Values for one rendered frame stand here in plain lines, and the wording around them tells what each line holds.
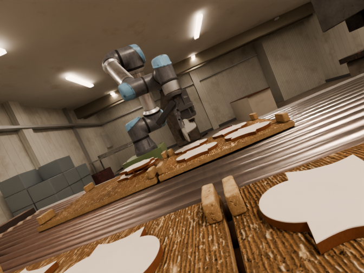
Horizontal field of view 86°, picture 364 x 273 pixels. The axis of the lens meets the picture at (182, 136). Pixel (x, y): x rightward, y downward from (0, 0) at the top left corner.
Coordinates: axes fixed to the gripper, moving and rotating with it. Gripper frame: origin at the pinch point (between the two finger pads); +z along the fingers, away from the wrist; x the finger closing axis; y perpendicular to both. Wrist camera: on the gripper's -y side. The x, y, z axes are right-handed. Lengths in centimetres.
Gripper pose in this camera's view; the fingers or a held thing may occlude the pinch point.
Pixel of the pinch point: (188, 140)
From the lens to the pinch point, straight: 82.0
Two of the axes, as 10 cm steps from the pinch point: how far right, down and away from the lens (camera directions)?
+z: 3.9, 9.2, 0.8
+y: 9.2, -3.9, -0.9
